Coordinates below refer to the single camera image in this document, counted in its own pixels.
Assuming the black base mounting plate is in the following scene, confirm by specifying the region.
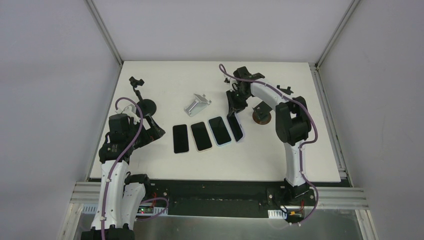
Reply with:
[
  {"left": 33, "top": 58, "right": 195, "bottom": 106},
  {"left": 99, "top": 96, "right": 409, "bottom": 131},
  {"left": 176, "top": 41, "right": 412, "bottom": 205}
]
[{"left": 132, "top": 178, "right": 299, "bottom": 220}]

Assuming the black round-base phone stand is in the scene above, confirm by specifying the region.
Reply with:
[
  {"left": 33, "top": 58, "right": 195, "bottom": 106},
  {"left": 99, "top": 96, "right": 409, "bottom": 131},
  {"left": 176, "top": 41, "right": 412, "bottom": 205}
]
[{"left": 129, "top": 76, "right": 157, "bottom": 116}]

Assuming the black folding phone stand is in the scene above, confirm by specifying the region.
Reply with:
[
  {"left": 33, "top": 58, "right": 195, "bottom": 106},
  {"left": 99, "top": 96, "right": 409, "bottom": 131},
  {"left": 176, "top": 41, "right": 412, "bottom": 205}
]
[{"left": 276, "top": 85, "right": 294, "bottom": 96}]

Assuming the white folding phone stand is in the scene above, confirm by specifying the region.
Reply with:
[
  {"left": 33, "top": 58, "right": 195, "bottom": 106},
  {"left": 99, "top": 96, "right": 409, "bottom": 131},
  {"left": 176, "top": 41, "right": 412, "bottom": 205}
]
[{"left": 184, "top": 93, "right": 212, "bottom": 117}]

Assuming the right white cable duct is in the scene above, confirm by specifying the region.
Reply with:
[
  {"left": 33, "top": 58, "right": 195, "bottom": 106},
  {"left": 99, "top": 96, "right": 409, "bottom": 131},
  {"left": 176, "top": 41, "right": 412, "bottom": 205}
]
[{"left": 267, "top": 209, "right": 288, "bottom": 220}]

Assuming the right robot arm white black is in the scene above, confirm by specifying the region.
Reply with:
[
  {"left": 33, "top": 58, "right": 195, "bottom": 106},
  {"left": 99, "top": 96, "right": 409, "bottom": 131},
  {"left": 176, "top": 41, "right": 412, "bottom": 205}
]
[{"left": 219, "top": 64, "right": 316, "bottom": 205}]

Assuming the white cable duct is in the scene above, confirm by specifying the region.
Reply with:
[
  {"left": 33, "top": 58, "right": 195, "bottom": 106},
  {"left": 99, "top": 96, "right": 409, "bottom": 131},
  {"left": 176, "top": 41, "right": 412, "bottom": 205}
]
[
  {"left": 81, "top": 204, "right": 168, "bottom": 217},
  {"left": 267, "top": 209, "right": 288, "bottom": 220}
]

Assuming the lavender phone black screen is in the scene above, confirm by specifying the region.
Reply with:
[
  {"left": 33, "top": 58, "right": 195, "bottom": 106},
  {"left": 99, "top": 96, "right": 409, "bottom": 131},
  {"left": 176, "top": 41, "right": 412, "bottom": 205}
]
[{"left": 172, "top": 124, "right": 190, "bottom": 154}]

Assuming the light blue phone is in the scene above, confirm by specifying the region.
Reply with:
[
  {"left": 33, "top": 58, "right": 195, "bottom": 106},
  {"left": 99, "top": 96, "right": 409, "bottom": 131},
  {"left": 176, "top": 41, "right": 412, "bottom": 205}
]
[{"left": 208, "top": 116, "right": 232, "bottom": 146}]

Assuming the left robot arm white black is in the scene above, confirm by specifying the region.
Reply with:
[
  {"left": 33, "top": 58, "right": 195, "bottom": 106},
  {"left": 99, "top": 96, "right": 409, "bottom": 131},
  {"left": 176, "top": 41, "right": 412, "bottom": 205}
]
[{"left": 80, "top": 113, "right": 165, "bottom": 240}]

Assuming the cream phone black screen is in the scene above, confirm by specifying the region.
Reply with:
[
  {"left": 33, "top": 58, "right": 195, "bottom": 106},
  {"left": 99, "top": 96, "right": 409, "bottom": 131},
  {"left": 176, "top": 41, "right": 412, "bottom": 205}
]
[{"left": 190, "top": 121, "right": 212, "bottom": 152}]

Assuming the left white cable duct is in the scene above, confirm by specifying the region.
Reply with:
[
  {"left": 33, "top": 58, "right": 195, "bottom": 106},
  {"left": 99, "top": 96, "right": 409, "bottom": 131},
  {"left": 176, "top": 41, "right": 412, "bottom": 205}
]
[{"left": 81, "top": 204, "right": 168, "bottom": 217}]

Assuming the orange connector with wires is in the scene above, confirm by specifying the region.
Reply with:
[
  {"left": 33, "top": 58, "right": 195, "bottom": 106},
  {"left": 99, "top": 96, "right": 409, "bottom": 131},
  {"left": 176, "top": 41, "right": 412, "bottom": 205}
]
[{"left": 286, "top": 211, "right": 304, "bottom": 227}]

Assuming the wooden round-base phone stand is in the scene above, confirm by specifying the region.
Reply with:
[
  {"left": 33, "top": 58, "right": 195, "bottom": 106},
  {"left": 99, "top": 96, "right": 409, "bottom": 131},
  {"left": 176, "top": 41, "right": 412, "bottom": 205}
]
[{"left": 252, "top": 101, "right": 272, "bottom": 125}]

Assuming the lavender phone seen edge-on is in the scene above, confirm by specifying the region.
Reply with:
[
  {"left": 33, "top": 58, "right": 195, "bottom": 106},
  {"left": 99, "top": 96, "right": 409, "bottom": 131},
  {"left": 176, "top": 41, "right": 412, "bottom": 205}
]
[{"left": 226, "top": 113, "right": 245, "bottom": 143}]

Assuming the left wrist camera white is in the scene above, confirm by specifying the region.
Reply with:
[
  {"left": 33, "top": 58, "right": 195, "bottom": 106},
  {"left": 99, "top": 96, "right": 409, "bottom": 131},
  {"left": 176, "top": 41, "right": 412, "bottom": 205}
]
[{"left": 121, "top": 104, "right": 141, "bottom": 125}]

